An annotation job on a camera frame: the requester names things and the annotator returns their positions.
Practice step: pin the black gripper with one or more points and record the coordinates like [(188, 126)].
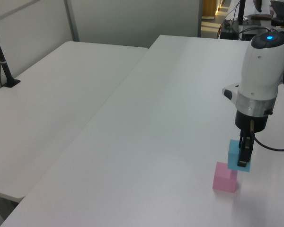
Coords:
[(249, 120)]

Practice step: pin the blue foam cube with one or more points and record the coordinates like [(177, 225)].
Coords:
[(233, 156)]

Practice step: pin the pink foam cube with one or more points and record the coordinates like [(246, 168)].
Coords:
[(223, 178)]

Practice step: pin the black electronics box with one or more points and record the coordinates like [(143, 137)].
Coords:
[(230, 29)]

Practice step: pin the black monitor stand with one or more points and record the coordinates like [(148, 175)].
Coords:
[(241, 11)]

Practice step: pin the wooden cabinet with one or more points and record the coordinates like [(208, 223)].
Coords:
[(210, 9)]

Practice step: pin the black keyboard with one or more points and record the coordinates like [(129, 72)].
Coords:
[(281, 8)]

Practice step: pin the grey partition frame post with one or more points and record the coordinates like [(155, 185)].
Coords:
[(71, 20)]

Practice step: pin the black camera stand pole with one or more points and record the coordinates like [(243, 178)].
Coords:
[(1, 59)]

